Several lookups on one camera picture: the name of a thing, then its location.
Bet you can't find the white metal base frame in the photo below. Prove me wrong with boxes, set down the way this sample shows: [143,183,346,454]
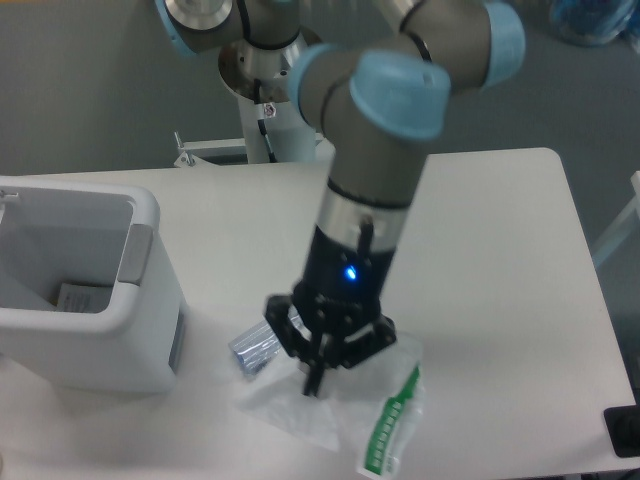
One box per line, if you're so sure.
[173,129,334,167]

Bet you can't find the black cable on pedestal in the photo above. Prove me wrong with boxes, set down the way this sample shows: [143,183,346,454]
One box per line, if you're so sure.
[252,77,278,164]

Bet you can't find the clear plastic water bottle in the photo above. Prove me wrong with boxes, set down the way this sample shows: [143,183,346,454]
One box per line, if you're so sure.
[228,319,282,382]

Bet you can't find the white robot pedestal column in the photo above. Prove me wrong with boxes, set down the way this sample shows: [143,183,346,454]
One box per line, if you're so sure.
[218,27,320,145]

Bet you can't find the blue plastic bag on floor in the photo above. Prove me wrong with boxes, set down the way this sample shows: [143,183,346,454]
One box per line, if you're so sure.
[549,0,639,47]

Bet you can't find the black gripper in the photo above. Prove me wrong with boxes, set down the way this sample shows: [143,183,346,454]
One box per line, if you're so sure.
[264,224,397,397]

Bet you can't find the white frame at right edge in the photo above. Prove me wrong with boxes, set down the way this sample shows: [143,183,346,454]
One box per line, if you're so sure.
[592,171,639,269]

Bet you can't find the white rectangular trash can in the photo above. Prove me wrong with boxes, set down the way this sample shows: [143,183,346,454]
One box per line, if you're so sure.
[1,176,186,393]

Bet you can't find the black device at table edge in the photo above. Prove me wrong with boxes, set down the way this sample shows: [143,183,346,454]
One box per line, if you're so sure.
[604,405,639,458]

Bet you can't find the white and green plastic bag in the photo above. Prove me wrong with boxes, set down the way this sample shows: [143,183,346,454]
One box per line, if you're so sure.
[237,332,426,479]

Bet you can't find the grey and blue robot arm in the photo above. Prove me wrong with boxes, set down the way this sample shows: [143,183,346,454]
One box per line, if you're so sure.
[265,1,526,396]

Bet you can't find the paper leaflet in trash can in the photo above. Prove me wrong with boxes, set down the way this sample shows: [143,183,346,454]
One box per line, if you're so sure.
[56,283,112,314]

